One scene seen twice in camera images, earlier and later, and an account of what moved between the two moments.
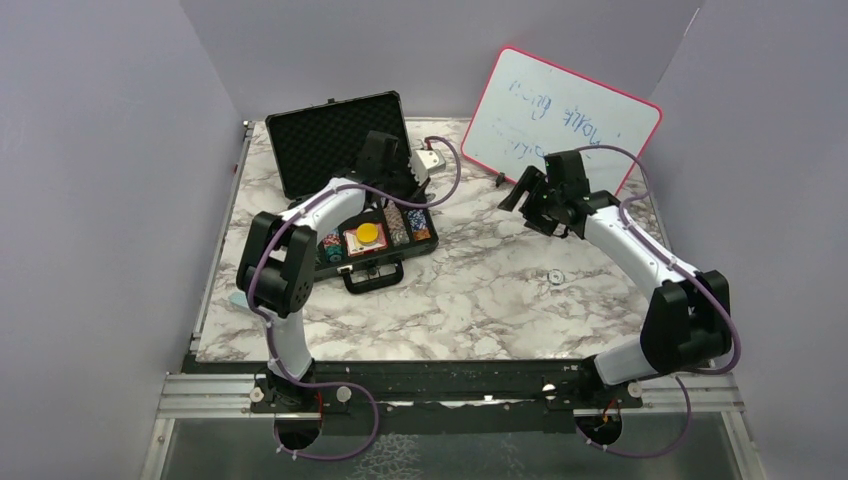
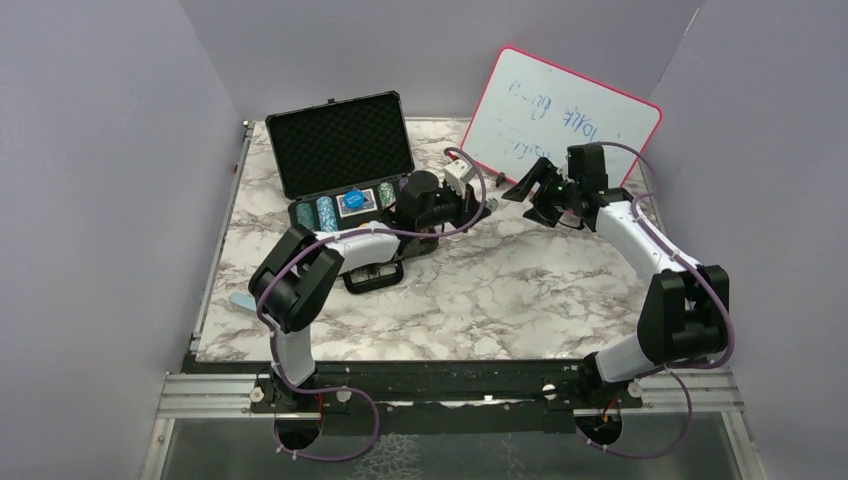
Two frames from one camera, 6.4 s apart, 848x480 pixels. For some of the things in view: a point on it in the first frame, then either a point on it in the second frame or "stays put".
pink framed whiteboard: [531, 108] stays put
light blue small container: [239, 298] stays put
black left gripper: [415, 190] -> [472, 206]
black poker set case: [317, 145] stays put
